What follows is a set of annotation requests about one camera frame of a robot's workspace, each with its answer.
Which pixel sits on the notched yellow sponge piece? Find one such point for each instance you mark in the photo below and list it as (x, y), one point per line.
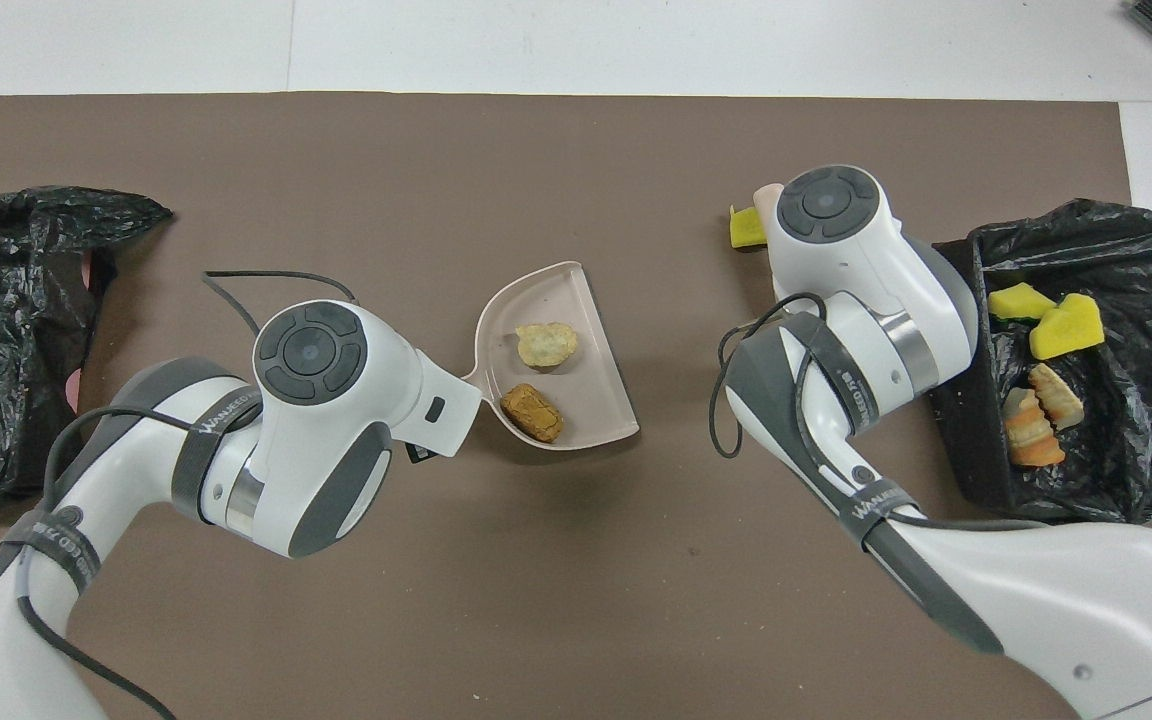
(744, 230)

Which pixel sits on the orange striped bread slice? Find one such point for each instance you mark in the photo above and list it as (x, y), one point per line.
(1031, 435)

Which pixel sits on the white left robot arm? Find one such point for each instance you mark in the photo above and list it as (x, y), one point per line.
(336, 400)

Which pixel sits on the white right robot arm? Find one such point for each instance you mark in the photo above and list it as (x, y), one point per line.
(856, 260)

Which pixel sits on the pale crinkled bread piece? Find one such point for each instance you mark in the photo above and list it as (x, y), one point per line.
(546, 345)

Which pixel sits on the brown bread nugget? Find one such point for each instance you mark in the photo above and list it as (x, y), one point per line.
(532, 413)

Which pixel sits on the beige plastic dustpan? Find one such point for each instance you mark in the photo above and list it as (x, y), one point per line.
(586, 400)

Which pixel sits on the black trash bag bin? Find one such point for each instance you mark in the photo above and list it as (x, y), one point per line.
(1136, 420)

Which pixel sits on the black bag over pink bin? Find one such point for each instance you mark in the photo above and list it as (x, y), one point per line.
(6, 330)

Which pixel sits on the large yellow sponge wedge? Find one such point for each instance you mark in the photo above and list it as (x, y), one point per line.
(1066, 328)

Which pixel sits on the small yellow sponge wedge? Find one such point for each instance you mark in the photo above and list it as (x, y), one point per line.
(1018, 300)

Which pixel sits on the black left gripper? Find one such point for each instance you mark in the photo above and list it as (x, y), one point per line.
(422, 453)

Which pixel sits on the brown table mat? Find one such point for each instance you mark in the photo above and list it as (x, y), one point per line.
(536, 150)

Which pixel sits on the pale bread chunk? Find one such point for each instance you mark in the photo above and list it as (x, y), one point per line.
(1058, 395)

